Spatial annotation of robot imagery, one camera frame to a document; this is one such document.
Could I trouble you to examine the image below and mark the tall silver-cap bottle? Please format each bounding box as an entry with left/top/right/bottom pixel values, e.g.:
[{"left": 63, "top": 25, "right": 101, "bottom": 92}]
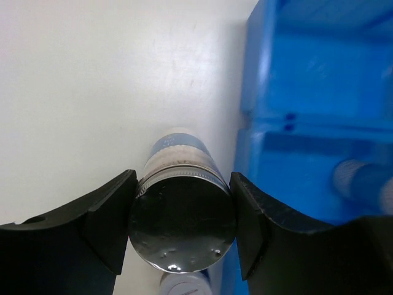
[
  {"left": 332, "top": 159, "right": 392, "bottom": 215},
  {"left": 128, "top": 127, "right": 236, "bottom": 273}
]

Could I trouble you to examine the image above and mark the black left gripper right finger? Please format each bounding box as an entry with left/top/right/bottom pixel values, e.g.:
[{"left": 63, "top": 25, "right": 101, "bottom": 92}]
[{"left": 230, "top": 173, "right": 392, "bottom": 294}]

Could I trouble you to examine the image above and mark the blue storage bin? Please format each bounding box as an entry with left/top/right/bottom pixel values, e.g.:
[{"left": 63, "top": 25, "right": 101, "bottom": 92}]
[
  {"left": 234, "top": 117, "right": 392, "bottom": 294},
  {"left": 241, "top": 1, "right": 392, "bottom": 125}
]

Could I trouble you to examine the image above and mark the short white-cap jar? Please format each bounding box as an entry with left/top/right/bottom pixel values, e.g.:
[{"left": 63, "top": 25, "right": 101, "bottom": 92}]
[{"left": 159, "top": 270, "right": 213, "bottom": 295}]

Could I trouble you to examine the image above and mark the blue far storage bin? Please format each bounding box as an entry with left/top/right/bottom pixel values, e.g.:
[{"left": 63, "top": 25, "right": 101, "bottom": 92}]
[{"left": 241, "top": 1, "right": 392, "bottom": 125}]

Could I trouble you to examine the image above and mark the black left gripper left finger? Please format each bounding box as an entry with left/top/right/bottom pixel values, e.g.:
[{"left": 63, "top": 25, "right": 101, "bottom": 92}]
[{"left": 1, "top": 170, "right": 137, "bottom": 294}]

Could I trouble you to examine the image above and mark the blue middle storage bin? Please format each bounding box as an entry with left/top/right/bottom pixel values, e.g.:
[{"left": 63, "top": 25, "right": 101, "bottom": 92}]
[{"left": 234, "top": 117, "right": 392, "bottom": 294}]

